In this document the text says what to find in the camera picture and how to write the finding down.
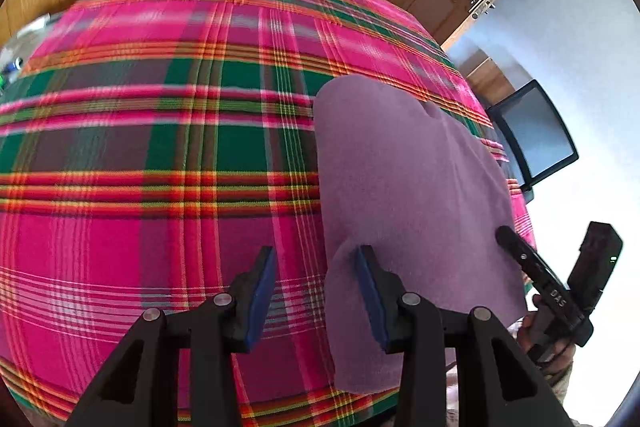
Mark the blue lighter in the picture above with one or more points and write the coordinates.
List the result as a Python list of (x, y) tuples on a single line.
[(13, 67)]

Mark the purple fleece garment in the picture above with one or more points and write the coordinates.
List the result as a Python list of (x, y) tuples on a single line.
[(412, 182)]

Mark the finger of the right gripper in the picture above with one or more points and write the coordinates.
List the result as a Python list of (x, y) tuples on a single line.
[(530, 261)]

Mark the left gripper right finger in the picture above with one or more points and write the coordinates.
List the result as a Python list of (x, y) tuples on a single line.
[(497, 383)]

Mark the wooden board against wall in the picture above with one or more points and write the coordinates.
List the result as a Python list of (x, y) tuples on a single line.
[(487, 80)]

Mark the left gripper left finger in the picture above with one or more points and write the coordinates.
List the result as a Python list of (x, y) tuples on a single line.
[(138, 383)]

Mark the black mesh office chair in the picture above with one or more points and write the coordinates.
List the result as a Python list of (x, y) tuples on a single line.
[(538, 143)]

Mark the pink plaid tablecloth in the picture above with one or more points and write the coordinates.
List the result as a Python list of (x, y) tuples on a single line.
[(150, 148)]

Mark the floral sleeve right forearm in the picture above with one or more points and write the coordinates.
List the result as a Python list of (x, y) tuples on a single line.
[(559, 382)]

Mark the glass top side table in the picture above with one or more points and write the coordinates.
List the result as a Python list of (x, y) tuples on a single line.
[(24, 43)]

